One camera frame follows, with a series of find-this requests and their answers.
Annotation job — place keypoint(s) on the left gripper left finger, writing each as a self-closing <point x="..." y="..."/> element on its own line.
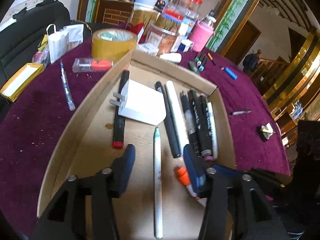
<point x="65" y="215"/>

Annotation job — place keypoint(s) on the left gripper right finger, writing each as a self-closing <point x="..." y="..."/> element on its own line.
<point x="236" y="207"/>

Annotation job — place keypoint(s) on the black marker grey cap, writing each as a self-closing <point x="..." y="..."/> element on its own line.
<point x="188" y="116"/>

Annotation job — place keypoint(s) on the white USB charger block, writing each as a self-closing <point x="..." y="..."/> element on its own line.
<point x="141" y="103"/>

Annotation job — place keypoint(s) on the black marker purple cap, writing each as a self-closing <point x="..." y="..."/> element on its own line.
<point x="203" y="139"/>

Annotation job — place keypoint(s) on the small black binder clip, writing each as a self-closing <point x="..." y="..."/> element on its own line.
<point x="265" y="131"/>

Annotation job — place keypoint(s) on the black pen in box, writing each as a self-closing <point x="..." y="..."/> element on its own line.
<point x="169" y="125"/>

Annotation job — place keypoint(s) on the white cylinder pen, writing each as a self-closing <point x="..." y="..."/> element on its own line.
<point x="177" y="116"/>

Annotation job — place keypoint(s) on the silver black ballpoint pen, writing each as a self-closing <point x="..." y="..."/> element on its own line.
<point x="240" y="112"/>

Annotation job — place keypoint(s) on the purple velvet tablecloth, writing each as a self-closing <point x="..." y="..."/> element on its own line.
<point x="36" y="120"/>

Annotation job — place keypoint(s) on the cardboard box tray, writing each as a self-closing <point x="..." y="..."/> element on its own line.
<point x="84" y="148"/>

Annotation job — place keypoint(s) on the clear blue pen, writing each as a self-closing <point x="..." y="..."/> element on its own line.
<point x="66" y="88"/>

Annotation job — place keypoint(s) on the clear case orange tool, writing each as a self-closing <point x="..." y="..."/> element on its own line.
<point x="91" y="65"/>

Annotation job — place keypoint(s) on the yellow gold box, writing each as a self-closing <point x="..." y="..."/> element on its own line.
<point x="13" y="88"/>

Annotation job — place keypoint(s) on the green capped markers group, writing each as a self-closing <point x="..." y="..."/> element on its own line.
<point x="198" y="64"/>

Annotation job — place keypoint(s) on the small orange item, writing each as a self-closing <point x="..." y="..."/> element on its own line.
<point x="211" y="58"/>

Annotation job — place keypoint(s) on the yellow packing tape roll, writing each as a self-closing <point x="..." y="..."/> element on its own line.
<point x="112" y="44"/>

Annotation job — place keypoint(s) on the white paper bag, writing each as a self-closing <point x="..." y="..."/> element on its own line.
<point x="64" y="40"/>

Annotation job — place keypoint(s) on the pink knit-sleeve bottle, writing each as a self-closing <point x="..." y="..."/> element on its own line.
<point x="202" y="31"/>

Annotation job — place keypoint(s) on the tin can with label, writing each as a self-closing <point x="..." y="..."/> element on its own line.
<point x="162" y="39"/>

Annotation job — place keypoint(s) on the red-lid clear plastic jar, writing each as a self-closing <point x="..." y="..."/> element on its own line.
<point x="192" y="5"/>

